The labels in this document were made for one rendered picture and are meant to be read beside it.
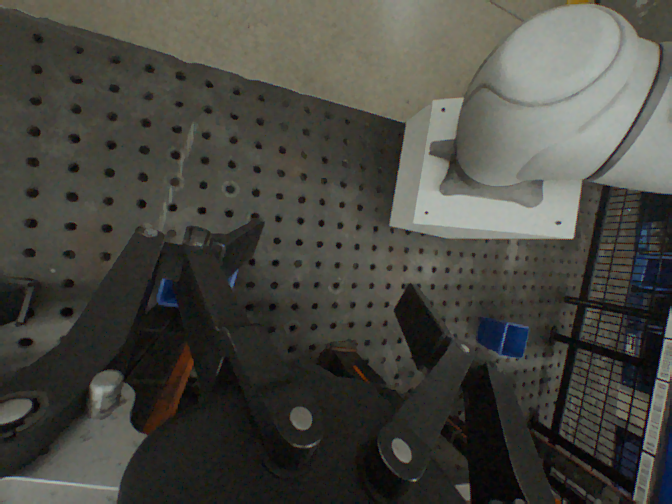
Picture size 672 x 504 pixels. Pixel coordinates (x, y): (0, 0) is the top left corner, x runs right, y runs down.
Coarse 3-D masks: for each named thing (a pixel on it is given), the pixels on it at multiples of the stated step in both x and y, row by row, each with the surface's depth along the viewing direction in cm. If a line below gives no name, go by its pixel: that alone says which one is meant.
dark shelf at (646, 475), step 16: (656, 368) 59; (656, 384) 58; (656, 400) 57; (656, 416) 57; (656, 432) 56; (640, 448) 58; (656, 448) 56; (640, 464) 57; (656, 464) 55; (640, 480) 57; (656, 480) 55; (640, 496) 56; (656, 496) 56
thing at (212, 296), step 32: (192, 256) 11; (192, 288) 10; (224, 288) 10; (192, 320) 10; (224, 320) 8; (192, 352) 9; (224, 352) 7; (256, 352) 7; (224, 384) 8; (256, 384) 6; (288, 384) 6; (256, 416) 6; (288, 416) 6; (320, 416) 6; (288, 448) 5
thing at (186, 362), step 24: (168, 312) 44; (144, 336) 33; (168, 336) 35; (144, 360) 28; (168, 360) 29; (192, 360) 37; (144, 384) 24; (168, 384) 25; (144, 408) 21; (168, 408) 22; (144, 432) 19
